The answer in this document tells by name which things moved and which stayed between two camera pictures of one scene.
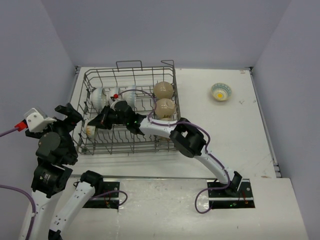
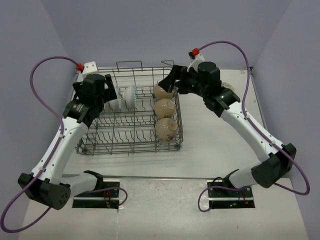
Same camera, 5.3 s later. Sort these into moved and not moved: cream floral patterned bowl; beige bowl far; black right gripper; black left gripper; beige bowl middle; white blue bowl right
Moved: cream floral patterned bowl; black right gripper; black left gripper
Not moved: beige bowl far; white blue bowl right; beige bowl middle
